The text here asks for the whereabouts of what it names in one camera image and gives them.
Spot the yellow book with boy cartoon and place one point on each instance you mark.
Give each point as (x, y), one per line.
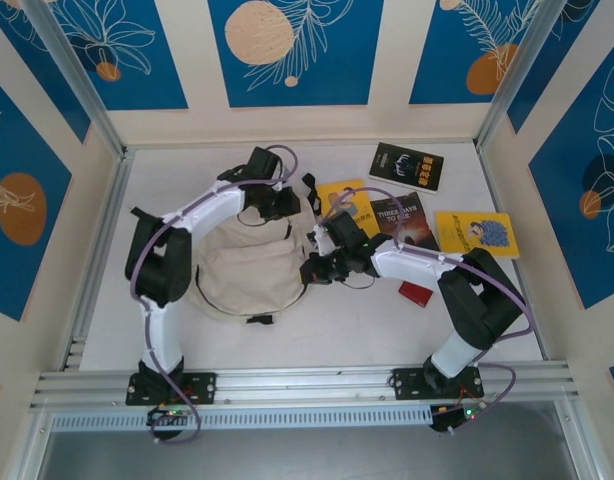
(332, 192)

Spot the beige canvas backpack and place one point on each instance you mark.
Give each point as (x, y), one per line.
(247, 265)

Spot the dark Three Days book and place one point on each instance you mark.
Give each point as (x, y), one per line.
(414, 220)

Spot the black book with gold title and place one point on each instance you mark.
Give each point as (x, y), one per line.
(407, 167)

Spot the yellow book with blue figure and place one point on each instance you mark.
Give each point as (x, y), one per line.
(462, 232)

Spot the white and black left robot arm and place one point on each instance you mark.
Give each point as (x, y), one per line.
(162, 345)

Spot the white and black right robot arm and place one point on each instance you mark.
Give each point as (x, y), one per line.
(412, 265)

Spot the red wallet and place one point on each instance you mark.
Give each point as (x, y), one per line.
(417, 294)

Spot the small circuit board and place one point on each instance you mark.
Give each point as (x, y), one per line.
(452, 417)
(167, 414)

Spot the long aluminium frame rail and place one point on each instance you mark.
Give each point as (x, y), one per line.
(307, 385)

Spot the aluminium side rail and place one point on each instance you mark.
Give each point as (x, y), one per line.
(93, 270)
(494, 200)

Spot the aluminium frame post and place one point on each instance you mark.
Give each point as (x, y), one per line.
(79, 85)
(522, 75)

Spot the aluminium frame leg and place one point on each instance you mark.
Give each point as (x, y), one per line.
(579, 445)
(33, 445)

